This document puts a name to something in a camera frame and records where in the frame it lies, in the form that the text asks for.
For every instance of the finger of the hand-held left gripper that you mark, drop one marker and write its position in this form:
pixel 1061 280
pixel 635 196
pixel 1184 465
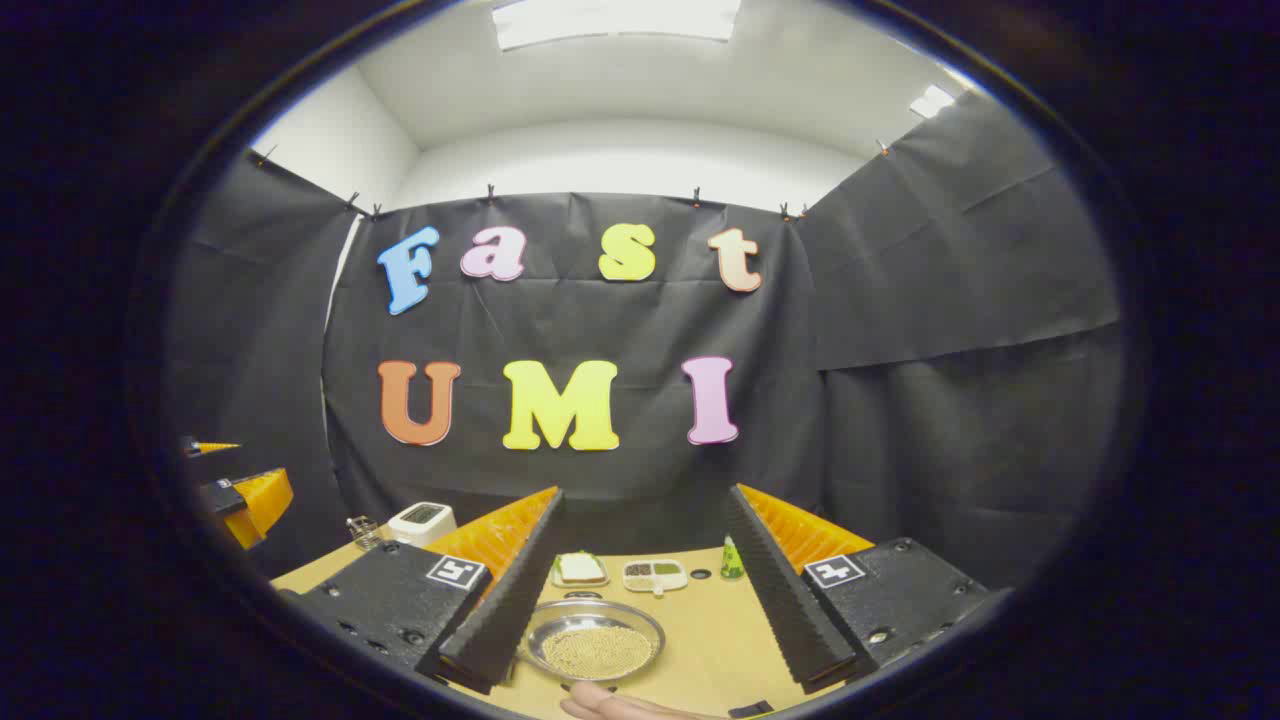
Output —
pixel 212 447
pixel 265 495

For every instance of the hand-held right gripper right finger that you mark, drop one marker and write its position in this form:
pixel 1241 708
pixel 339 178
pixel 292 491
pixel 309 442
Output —
pixel 785 600

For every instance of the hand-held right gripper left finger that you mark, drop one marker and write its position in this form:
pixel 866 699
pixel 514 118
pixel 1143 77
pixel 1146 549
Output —
pixel 510 600

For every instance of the stainless steel pot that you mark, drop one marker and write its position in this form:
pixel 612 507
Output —
pixel 545 630

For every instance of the green drink bottle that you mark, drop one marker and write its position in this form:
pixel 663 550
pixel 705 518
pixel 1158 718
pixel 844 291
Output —
pixel 732 562

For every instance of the small pale plate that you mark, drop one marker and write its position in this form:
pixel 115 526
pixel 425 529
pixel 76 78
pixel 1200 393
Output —
pixel 580 584

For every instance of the sandwich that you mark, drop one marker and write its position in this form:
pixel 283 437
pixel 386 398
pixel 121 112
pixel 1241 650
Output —
pixel 580 567

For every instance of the pile of soybeans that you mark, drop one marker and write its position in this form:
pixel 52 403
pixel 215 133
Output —
pixel 597 652

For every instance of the small metal object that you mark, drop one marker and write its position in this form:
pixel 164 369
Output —
pixel 363 532

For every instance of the white countertop appliance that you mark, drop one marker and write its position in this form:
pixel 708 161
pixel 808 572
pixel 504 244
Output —
pixel 420 525

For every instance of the white divided tray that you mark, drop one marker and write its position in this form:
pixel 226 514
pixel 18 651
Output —
pixel 668 583

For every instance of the black backdrop cloth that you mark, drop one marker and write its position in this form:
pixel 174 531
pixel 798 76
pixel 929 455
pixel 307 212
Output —
pixel 600 320

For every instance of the small ceiling light panel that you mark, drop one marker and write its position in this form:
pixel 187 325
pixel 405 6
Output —
pixel 932 101

